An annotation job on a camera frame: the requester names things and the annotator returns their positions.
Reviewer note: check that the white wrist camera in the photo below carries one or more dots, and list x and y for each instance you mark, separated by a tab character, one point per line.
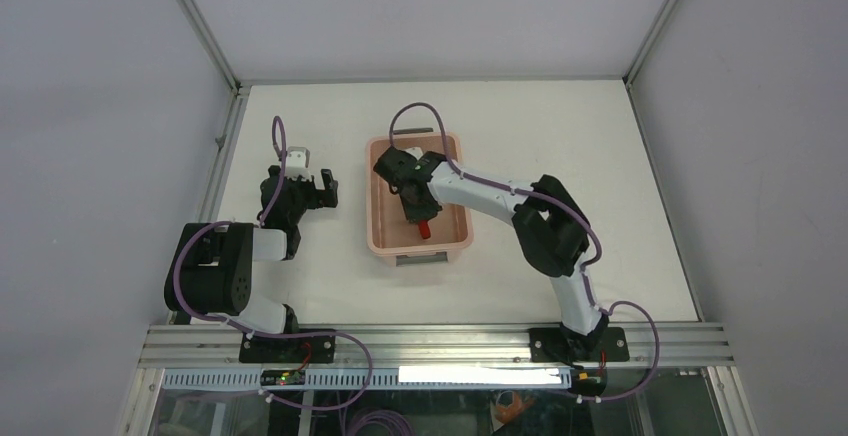
416	152
297	163

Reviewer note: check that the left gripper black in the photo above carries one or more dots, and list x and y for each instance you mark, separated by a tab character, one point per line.
319	198

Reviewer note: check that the black base plate left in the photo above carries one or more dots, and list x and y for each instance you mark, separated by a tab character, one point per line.
309	347

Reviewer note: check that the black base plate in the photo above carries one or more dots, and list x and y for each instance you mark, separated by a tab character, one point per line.
309	347
556	344

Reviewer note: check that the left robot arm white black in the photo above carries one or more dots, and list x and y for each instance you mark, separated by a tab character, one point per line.
210	277

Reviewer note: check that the aluminium frame post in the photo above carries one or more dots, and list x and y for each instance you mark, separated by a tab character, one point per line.
209	43
646	46

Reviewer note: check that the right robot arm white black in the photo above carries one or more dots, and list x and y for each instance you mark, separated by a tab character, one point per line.
552	231

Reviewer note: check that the white slotted cable duct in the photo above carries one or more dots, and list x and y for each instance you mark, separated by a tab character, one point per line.
408	377

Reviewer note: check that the aluminium frame post right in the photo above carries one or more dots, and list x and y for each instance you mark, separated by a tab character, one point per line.
646	46

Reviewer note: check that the pink plastic bin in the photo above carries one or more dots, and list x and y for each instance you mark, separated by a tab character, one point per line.
390	235

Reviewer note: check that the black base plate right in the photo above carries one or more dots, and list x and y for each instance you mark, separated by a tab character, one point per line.
556	344

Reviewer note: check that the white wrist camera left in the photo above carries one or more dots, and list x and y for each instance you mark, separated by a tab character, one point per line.
297	163

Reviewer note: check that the aluminium frame post left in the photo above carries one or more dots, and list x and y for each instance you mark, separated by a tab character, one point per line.
209	43

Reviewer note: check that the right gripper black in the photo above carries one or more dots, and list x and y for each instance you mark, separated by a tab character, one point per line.
416	214

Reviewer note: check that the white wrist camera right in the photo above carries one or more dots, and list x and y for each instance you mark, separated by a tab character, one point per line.
416	152

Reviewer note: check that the red handled screwdriver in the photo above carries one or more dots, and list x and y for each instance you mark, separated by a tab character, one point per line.
424	229

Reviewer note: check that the aluminium mounting rail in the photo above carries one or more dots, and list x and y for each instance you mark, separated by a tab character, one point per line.
667	345

